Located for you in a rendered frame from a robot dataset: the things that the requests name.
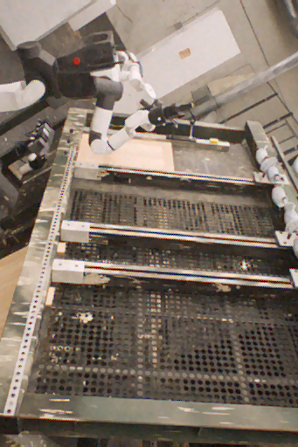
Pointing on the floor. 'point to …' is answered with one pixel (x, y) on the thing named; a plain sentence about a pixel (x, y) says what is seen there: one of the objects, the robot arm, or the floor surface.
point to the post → (13, 121)
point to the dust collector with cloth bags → (209, 99)
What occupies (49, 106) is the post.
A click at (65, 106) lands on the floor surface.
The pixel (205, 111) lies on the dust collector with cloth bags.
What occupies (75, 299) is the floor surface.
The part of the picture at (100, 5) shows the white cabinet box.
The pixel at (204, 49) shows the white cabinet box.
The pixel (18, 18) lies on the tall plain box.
